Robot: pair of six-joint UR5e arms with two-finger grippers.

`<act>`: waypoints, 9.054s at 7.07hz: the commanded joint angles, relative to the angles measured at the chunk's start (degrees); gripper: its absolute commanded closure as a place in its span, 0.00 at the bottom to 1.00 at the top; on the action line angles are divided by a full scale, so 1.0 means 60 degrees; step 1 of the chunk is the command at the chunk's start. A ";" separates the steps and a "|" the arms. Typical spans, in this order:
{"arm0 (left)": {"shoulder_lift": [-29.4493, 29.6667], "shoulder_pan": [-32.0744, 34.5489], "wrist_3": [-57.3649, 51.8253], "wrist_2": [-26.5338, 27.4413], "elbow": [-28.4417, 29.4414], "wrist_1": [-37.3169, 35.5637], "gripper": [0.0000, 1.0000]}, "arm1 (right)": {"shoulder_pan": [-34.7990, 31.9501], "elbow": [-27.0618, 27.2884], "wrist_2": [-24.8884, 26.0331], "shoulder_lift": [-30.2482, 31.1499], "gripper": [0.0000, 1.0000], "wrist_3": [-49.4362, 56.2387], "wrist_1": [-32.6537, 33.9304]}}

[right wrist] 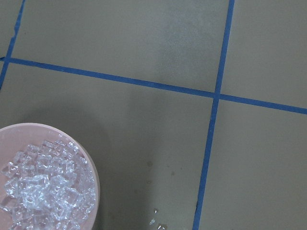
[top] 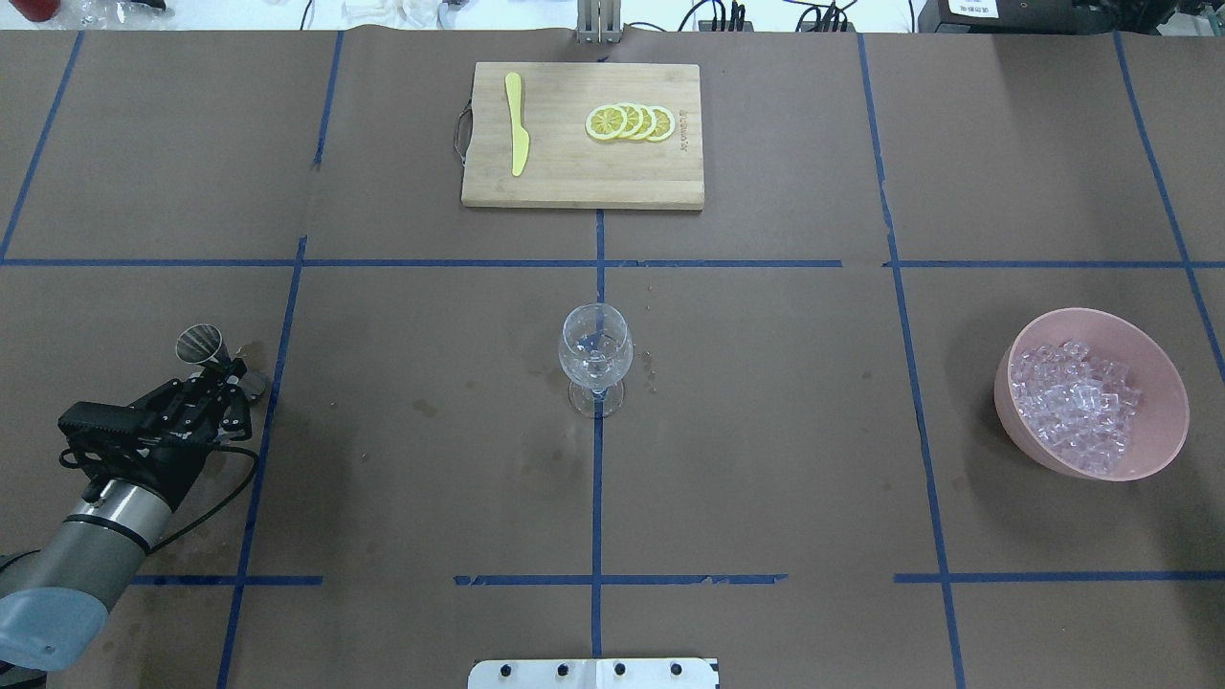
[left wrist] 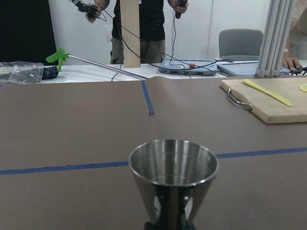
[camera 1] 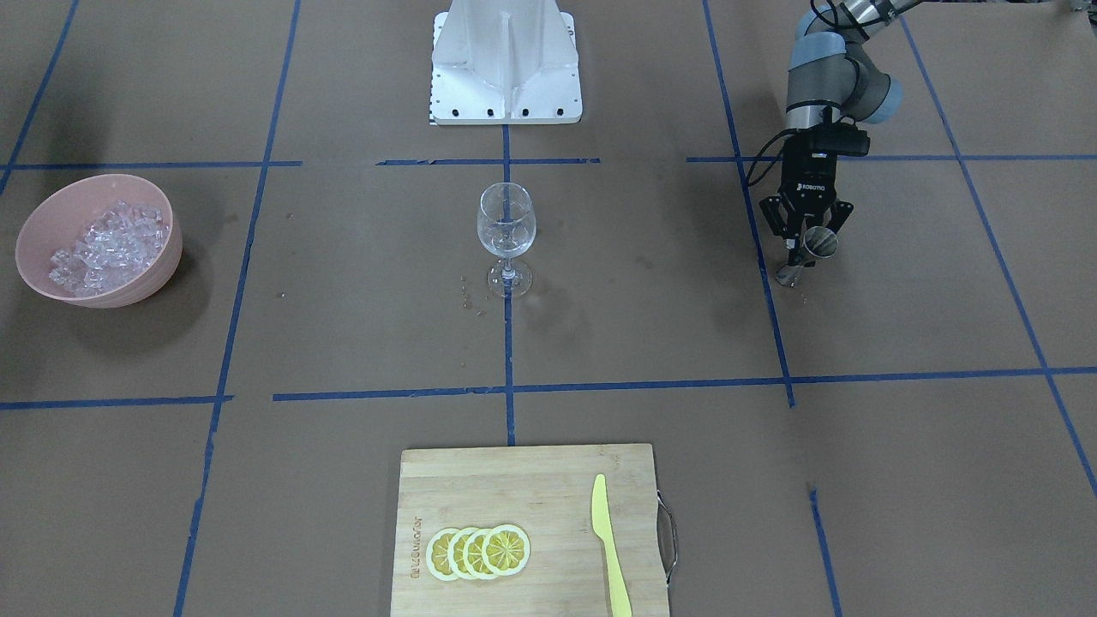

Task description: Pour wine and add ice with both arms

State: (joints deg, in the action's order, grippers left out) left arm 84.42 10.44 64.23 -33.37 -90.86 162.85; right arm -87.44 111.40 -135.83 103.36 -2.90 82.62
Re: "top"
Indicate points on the pile of clear ice cubes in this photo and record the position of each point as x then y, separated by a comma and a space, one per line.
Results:
1082, 406

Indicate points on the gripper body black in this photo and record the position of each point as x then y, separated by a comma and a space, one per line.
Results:
165, 461

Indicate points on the aluminium frame post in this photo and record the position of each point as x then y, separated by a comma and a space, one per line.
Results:
599, 22

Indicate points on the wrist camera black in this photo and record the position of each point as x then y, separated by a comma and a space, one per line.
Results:
100, 428

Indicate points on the yellow plastic knife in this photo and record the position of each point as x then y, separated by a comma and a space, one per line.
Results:
520, 137

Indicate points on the clear wine glass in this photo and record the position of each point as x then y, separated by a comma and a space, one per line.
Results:
596, 352

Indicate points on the bamboo cutting board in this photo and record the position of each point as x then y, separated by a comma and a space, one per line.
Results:
656, 165

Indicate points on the lemon slice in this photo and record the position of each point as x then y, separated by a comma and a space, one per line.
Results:
606, 122

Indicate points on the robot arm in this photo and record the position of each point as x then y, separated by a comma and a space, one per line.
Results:
57, 599

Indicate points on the pink bowl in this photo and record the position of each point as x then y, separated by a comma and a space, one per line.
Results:
1163, 421

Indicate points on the silver mounting plate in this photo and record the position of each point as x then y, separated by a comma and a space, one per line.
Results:
632, 672

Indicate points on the red cylinder bottle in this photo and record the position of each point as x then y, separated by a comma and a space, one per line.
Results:
37, 11

